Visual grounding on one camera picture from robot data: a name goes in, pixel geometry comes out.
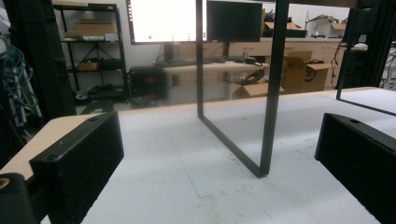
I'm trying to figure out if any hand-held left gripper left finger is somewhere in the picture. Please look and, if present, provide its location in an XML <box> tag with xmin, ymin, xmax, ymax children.
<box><xmin>29</xmin><ymin>111</ymin><xmax>125</xmax><ymax>224</ymax></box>

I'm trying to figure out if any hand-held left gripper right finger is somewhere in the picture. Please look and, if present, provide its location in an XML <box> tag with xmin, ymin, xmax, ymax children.
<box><xmin>314</xmin><ymin>112</ymin><xmax>396</xmax><ymax>224</ymax></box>

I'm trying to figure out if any tall cardboard box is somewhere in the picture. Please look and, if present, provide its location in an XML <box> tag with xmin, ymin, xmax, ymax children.
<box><xmin>280</xmin><ymin>50</ymin><xmax>313</xmax><ymax>94</ymax></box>

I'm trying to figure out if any black computer case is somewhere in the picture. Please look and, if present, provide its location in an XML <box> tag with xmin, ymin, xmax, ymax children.
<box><xmin>128</xmin><ymin>65</ymin><xmax>167</xmax><ymax>100</ymax></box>

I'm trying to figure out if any black metal shelf rack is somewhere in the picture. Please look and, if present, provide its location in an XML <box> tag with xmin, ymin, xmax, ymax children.
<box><xmin>52</xmin><ymin>3</ymin><xmax>130</xmax><ymax>102</ymax></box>

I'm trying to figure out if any low open cardboard box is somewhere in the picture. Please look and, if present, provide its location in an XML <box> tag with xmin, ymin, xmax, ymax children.
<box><xmin>233</xmin><ymin>82</ymin><xmax>285</xmax><ymax>100</ymax></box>

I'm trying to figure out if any flat cardboard box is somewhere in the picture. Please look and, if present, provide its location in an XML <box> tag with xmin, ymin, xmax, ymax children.
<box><xmin>64</xmin><ymin>19</ymin><xmax>117</xmax><ymax>39</ymax></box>

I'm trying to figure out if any light wooden desk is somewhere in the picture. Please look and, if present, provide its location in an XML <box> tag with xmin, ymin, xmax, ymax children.
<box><xmin>160</xmin><ymin>61</ymin><xmax>270</xmax><ymax>101</ymax></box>

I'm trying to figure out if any lit white monitor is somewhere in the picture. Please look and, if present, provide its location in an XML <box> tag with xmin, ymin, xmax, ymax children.
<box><xmin>125</xmin><ymin>0</ymin><xmax>208</xmax><ymax>46</ymax></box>

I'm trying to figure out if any dark monitor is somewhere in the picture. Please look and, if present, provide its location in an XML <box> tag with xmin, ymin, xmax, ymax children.
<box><xmin>206</xmin><ymin>0</ymin><xmax>263</xmax><ymax>43</ymax></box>

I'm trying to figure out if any black metal frame leg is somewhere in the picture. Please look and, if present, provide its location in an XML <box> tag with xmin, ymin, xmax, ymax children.
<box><xmin>335</xmin><ymin>6</ymin><xmax>396</xmax><ymax>118</ymax></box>

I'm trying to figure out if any black metal frame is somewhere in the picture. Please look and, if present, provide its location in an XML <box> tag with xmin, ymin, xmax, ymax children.
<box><xmin>195</xmin><ymin>0</ymin><xmax>290</xmax><ymax>179</ymax></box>

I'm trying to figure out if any bundle of blue cables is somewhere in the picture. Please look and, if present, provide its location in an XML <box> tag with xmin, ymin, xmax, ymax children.
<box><xmin>0</xmin><ymin>45</ymin><xmax>40</xmax><ymax>110</ymax></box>

